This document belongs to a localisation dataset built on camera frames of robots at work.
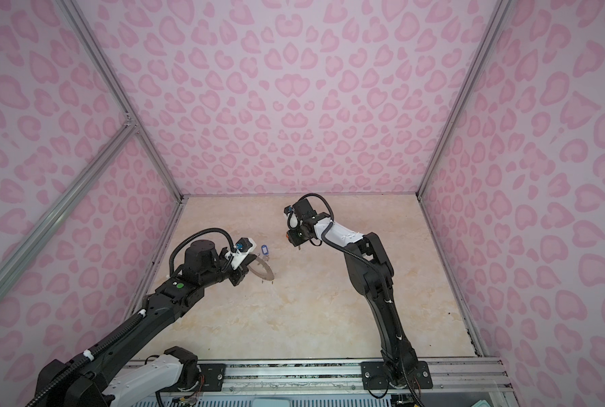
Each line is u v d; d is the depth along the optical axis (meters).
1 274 0.53
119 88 0.84
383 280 0.55
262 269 0.81
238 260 0.68
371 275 0.55
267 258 1.00
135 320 0.48
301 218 0.84
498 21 0.70
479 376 0.75
